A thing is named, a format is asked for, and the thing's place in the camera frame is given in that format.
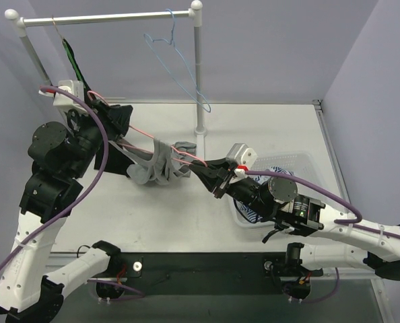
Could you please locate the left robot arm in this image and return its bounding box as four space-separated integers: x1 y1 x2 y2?
0 101 133 322

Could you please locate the copper wire hanger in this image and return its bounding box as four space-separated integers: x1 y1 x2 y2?
51 15 65 43

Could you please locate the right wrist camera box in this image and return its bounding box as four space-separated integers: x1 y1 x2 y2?
226 143 258 174

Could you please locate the pink wire hanger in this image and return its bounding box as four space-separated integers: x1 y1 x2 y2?
86 89 209 169

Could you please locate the grey tank top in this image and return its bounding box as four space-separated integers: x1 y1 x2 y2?
112 139 197 185

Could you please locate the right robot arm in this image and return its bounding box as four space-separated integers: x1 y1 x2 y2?
189 158 400 281

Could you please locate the blue white striped tank top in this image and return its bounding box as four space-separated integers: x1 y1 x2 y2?
230 175 298 224

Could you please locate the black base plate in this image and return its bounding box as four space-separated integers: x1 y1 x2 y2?
95 252 323 299

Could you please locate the white plastic laundry basket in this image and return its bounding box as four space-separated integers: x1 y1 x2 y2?
227 151 326 229

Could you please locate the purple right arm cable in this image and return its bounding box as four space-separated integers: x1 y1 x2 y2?
243 169 400 303

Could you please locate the light blue wire hanger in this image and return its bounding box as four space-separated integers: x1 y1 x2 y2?
143 8 212 113

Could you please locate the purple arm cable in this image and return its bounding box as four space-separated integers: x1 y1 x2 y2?
243 169 400 303
0 85 147 301

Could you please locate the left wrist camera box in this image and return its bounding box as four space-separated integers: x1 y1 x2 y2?
38 79 85 116

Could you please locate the black garment with green stripe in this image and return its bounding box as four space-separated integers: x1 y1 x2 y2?
62 39 134 176

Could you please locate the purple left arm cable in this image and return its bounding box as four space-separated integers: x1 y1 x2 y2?
0 85 147 301

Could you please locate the white clothes rack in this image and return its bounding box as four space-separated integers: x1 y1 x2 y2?
4 1 211 162

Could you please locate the aluminium table frame rail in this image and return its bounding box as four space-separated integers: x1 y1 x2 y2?
24 99 386 280

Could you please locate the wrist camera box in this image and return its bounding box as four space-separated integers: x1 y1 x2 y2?
38 79 85 116
226 143 258 174

